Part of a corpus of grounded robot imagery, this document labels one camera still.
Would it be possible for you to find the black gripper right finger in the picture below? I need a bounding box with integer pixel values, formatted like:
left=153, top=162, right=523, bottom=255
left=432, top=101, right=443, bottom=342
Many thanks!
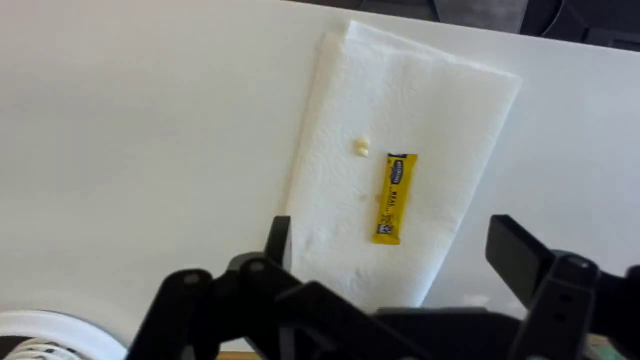
left=483, top=213, right=640, bottom=360

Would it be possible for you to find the yellow mayonnaise packet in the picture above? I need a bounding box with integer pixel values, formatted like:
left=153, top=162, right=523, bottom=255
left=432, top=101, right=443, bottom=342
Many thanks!
left=369, top=151, right=420, bottom=246

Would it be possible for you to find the white round cup stack base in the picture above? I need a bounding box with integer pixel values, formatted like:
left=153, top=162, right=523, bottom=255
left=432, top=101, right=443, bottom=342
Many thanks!
left=0, top=308, right=128, bottom=360

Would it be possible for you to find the pale mayonnaise blob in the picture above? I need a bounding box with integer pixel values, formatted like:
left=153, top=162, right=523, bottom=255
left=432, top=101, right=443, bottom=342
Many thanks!
left=349, top=137, right=372, bottom=159

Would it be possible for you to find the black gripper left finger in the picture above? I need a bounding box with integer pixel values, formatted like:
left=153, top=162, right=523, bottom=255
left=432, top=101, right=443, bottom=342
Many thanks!
left=126, top=214, right=415, bottom=360

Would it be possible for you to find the white paper towel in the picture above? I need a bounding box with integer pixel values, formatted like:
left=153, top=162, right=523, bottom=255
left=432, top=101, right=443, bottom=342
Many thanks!
left=281, top=18, right=523, bottom=311

